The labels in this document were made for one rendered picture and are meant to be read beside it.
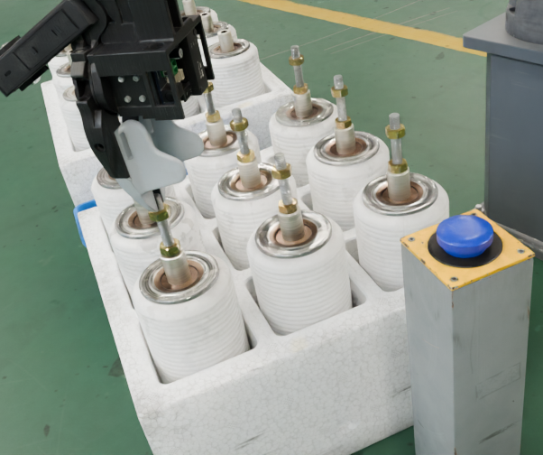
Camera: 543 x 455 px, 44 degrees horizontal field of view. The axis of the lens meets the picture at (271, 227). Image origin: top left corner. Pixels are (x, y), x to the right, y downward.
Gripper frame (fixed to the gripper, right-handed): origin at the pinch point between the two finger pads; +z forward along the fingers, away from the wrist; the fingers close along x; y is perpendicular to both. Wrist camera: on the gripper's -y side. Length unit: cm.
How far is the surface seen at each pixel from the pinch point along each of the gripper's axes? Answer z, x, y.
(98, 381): 34.4, 7.2, -20.6
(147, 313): 10.0, -4.4, -1.0
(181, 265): 7.5, -0.6, 1.6
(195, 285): 9.0, -1.4, 2.8
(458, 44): 35, 116, 21
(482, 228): 1.5, -2.2, 27.6
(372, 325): 17.1, 3.1, 17.6
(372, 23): 35, 136, -3
